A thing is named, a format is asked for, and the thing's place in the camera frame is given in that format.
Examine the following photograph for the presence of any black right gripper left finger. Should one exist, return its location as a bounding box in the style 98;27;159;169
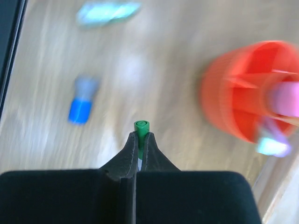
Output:
99;132;138;182

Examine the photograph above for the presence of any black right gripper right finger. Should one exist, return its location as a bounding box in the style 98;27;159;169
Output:
138;132;180;172

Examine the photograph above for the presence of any green cap white marker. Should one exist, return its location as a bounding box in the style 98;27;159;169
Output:
134;120;150;171

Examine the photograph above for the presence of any orange round desk organizer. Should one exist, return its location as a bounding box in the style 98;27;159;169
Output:
199;41;299;143

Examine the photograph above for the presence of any purple highlighter pen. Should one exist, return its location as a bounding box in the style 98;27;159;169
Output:
256;117;291;152

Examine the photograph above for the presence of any green blue highlighter pen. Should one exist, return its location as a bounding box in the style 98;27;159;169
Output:
256;137;291;157

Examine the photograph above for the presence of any grey blue cylinder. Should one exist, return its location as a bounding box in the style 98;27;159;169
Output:
68;76;100;125

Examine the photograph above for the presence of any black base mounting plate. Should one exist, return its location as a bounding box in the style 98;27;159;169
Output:
0;0;27;112

